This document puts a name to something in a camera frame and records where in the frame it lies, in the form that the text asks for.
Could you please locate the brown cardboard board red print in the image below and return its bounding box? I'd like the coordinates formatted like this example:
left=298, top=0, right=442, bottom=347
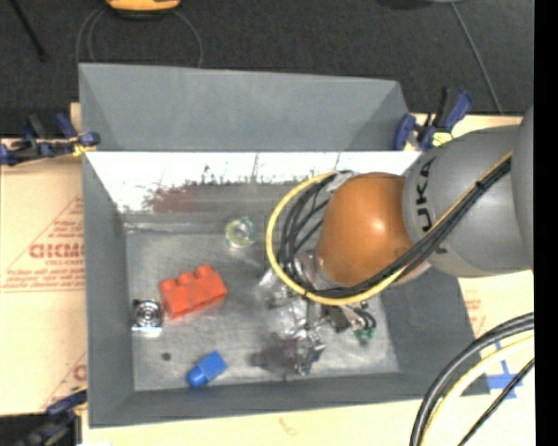
left=0, top=101, right=535, bottom=418

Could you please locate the shiny silver round metal part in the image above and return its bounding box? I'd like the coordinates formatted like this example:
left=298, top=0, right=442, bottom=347
left=130, top=298, right=165, bottom=338

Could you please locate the grey metal bin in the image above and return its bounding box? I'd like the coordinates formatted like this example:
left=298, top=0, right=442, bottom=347
left=77, top=62, right=492, bottom=426

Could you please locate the orange-red toy brick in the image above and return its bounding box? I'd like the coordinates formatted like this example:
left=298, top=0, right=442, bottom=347
left=159, top=263, right=229, bottom=321

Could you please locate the crumpled clear plastic piece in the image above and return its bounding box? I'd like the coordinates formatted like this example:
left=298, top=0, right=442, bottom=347
left=255, top=267, right=309, bottom=335

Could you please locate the blue toy peg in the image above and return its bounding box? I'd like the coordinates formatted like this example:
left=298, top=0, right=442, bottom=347
left=186, top=350, right=229, bottom=388

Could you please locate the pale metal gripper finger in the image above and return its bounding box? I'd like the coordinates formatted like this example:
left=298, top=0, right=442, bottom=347
left=297, top=341, right=328, bottom=377
left=284, top=334, right=318, bottom=361

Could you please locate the dark purple toy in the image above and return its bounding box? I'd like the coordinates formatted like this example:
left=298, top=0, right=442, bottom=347
left=249, top=332, right=303, bottom=374

